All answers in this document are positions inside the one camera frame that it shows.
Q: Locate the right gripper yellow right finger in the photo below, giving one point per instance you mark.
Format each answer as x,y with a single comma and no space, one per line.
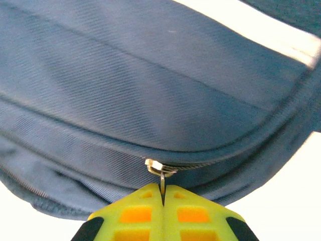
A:
195,218

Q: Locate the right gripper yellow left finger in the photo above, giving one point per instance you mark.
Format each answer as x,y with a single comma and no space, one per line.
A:
133,218

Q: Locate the navy blue backpack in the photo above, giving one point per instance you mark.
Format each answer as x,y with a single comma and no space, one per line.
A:
150,88

